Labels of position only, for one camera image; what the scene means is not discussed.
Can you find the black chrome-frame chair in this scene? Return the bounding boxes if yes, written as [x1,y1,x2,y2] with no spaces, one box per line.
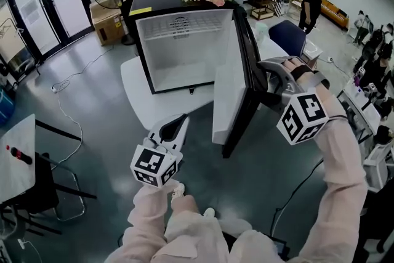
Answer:
[33,119,98,222]

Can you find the person's left leg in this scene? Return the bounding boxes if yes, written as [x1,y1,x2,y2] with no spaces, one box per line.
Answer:
[172,193,201,220]

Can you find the dark blue chair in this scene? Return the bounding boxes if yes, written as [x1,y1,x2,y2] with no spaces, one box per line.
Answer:
[268,20,307,56]

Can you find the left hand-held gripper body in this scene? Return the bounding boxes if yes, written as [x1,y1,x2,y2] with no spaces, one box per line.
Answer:
[130,137,185,188]

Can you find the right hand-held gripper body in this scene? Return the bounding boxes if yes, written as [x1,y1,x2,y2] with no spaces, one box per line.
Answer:
[270,69,331,145]

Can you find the mini fridge door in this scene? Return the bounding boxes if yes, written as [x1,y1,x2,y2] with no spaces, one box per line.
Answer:
[211,6,268,160]

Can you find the large labelled cardboard box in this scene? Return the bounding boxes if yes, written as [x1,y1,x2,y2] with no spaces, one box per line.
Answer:
[89,2,124,47]

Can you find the dark soda bottle red label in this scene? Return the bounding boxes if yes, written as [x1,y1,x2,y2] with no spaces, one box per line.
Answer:
[6,144,33,165]

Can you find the blue water jug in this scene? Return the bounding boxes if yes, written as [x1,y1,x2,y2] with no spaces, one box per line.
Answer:
[0,87,16,126]

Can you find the white marble table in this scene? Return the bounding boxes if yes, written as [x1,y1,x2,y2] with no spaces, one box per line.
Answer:
[0,113,37,204]

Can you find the white office chair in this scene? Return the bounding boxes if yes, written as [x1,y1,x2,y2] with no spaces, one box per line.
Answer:
[363,144,394,192]

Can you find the white charger with cable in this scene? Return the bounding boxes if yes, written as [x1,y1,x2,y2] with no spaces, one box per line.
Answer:
[17,237,42,263]

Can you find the person's pale pink shirt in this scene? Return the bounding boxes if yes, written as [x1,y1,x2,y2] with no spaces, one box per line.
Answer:
[104,209,369,263]

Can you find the person's right hand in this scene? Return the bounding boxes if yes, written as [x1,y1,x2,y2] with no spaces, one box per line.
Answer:
[282,57,328,89]

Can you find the pale green bin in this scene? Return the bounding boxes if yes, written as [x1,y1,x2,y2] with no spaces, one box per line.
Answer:
[254,23,269,44]

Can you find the black garment rack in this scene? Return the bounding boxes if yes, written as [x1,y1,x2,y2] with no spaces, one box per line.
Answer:
[0,18,44,84]

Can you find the person's left forearm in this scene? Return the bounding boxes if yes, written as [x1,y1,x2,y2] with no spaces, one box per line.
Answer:
[127,178,182,229]

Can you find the person's left white shoe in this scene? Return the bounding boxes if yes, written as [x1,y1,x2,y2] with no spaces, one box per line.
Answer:
[171,183,186,204]

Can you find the white desk with metal frame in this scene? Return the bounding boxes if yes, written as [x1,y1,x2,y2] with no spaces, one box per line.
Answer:
[337,79,382,144]

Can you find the white extension cord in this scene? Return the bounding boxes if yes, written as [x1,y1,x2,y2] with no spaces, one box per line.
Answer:
[50,46,115,164]

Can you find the black recorder box with screen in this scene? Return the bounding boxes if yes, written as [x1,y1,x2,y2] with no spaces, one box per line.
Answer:
[269,235,291,261]

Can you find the black mini fridge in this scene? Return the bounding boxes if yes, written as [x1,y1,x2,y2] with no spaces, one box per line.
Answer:
[127,0,268,160]

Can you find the person's right forearm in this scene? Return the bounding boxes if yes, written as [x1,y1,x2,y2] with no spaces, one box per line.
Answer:
[312,83,369,192]

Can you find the black recorder cable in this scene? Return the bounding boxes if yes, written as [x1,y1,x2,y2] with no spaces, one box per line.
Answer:
[272,159,324,238]

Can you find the wooden shelf cart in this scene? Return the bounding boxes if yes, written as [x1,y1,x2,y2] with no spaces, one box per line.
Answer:
[251,0,277,21]

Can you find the black-framed glass entrance doors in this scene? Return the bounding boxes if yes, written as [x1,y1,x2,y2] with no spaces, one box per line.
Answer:
[0,0,93,71]

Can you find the yellow sofa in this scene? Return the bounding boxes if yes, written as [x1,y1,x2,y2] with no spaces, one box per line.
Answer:
[320,0,350,30]

